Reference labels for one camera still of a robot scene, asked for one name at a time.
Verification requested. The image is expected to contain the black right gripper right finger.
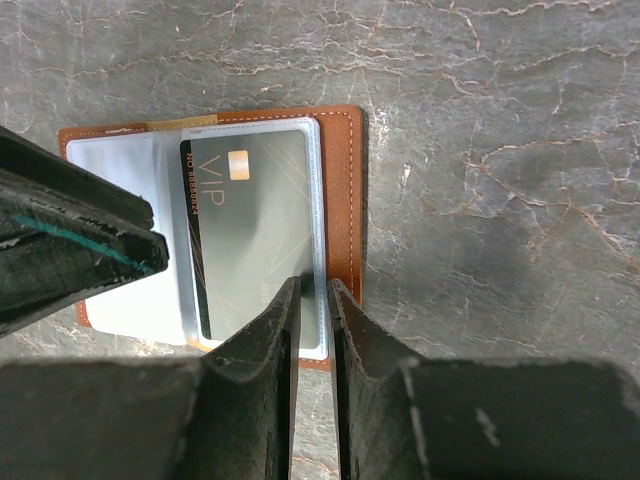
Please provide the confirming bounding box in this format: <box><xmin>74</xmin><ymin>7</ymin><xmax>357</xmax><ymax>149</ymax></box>
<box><xmin>328</xmin><ymin>280</ymin><xmax>639</xmax><ymax>479</ymax></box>

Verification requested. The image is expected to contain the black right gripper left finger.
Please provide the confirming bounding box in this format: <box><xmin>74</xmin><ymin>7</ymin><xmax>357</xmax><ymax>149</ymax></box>
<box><xmin>1</xmin><ymin>277</ymin><xmax>301</xmax><ymax>479</ymax></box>

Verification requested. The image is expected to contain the dark VIP card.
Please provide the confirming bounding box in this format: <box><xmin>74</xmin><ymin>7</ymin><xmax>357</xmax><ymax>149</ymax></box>
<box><xmin>180</xmin><ymin>118</ymin><xmax>326</xmax><ymax>358</ymax></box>

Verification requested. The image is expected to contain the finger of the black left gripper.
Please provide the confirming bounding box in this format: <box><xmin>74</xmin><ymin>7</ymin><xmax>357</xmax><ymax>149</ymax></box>
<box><xmin>1</xmin><ymin>126</ymin><xmax>154</xmax><ymax>230</ymax></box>
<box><xmin>1</xmin><ymin>171</ymin><xmax>169</xmax><ymax>335</ymax></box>

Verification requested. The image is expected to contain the brown leather card holder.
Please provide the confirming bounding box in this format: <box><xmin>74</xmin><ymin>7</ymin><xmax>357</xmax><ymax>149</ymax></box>
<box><xmin>58</xmin><ymin>105</ymin><xmax>363</xmax><ymax>370</ymax></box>

